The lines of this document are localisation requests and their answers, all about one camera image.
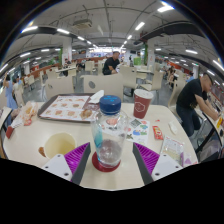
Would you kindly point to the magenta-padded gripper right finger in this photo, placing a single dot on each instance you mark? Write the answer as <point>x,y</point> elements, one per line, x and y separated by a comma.
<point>148,159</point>

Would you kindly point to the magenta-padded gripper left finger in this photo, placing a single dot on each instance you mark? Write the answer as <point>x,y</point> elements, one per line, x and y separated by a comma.
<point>75,159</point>

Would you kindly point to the clear blue-capped water bottle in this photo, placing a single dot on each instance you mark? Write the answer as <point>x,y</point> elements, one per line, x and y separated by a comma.
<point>110,133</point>

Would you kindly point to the flat round red coaster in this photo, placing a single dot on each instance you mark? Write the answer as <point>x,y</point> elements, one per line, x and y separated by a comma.
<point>96,165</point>

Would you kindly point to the clear plastic packet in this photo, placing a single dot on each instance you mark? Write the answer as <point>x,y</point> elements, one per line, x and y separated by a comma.
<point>171,150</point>

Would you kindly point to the red snack packet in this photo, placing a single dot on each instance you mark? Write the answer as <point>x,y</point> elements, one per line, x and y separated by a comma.
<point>157,132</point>

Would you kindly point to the colourful sticker sheet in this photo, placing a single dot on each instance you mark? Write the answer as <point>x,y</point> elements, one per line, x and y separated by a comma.
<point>140,131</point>

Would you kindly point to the small white packet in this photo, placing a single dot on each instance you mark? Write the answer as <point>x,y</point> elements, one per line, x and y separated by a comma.
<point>173,128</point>

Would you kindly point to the dark food tray with liner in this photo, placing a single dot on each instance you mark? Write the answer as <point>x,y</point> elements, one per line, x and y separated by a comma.
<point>65,108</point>

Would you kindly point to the red paper cup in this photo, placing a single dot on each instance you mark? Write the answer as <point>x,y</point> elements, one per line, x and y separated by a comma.
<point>142,105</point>

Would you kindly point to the white paper napkin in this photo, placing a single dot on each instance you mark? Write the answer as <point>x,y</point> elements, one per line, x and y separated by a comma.
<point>96,97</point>

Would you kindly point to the crumpled food wrapper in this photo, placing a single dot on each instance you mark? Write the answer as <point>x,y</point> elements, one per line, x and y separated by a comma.
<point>26,113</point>

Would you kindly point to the small red box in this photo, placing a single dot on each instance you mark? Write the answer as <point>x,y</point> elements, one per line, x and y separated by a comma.
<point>10,132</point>

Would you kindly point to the cream chair with round hole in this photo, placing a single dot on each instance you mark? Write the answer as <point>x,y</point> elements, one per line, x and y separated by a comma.
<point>60,87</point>
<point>106,85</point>

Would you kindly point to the person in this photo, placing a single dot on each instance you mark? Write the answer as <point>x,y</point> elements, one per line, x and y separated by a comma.
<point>171,75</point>
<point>190,98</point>
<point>111,65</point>
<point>190,78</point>
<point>10,95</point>

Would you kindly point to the adjacent cream table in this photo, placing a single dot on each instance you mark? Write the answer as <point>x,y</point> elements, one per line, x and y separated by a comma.
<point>4,116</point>

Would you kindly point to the group of cream chairs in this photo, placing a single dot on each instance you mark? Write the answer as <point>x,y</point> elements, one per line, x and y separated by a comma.
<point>129,78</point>

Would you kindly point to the group of ceiling lights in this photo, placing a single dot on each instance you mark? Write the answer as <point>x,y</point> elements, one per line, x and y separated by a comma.
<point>140,25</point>

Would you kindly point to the ceiling air conditioner unit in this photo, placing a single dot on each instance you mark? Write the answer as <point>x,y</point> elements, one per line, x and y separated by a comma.
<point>82,24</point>

